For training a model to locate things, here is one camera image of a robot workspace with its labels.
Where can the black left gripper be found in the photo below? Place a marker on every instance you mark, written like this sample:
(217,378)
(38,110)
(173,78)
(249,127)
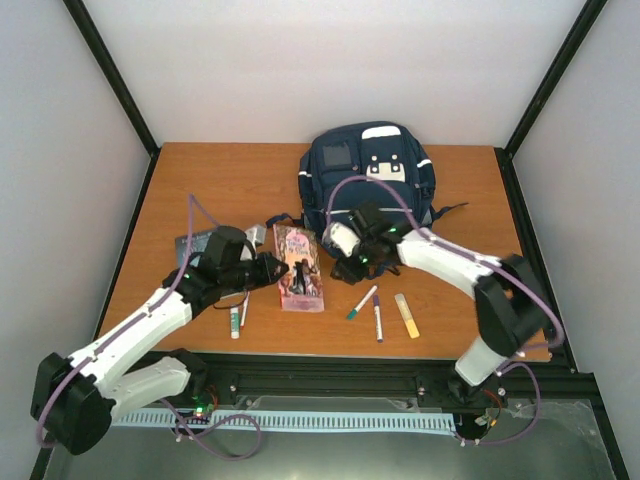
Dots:
(269,261)

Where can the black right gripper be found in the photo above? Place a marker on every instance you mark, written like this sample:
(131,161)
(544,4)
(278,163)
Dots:
(352,274)

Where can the pink illustrated paperback book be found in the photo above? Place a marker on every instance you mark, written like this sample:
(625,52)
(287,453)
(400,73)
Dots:
(301,287)

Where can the dark teal Bronte book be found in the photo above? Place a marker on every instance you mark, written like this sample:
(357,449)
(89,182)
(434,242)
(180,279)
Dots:
(199,241)

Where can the navy blue student backpack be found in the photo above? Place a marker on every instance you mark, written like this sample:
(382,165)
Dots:
(367,176)

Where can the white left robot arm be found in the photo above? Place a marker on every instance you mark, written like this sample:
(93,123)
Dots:
(77,398)

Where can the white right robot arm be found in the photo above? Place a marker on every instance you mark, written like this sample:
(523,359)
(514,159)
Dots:
(509,305)

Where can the red marker pen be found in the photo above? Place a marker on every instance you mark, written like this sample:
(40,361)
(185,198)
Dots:
(244,310)

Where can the green capped marker pen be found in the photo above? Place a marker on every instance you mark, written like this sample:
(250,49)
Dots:
(357,308)

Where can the yellow highlighter pen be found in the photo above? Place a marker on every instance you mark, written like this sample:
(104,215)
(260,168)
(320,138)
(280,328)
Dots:
(406,316)

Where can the white glue stick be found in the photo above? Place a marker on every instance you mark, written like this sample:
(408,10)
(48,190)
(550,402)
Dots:
(234,322)

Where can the purple marker pen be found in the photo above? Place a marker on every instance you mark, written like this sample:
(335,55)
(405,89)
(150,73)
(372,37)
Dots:
(378,319)

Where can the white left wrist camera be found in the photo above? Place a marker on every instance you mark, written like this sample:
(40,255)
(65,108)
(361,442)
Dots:
(256,235)

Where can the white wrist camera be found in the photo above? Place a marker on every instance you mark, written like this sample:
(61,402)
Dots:
(340,237)
(256,235)

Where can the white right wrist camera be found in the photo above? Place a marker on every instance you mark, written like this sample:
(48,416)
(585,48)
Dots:
(340,237)

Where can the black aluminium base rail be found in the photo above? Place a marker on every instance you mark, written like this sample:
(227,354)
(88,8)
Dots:
(430,382)

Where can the light blue slotted cable duct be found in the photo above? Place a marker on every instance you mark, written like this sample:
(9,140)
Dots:
(325,422)

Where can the black left corner frame post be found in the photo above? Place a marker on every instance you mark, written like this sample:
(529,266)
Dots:
(91,35)

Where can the black corner frame post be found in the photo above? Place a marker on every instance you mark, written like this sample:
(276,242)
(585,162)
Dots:
(91,35)
(570,46)

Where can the black right corner frame post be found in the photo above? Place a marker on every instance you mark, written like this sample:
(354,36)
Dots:
(570,46)

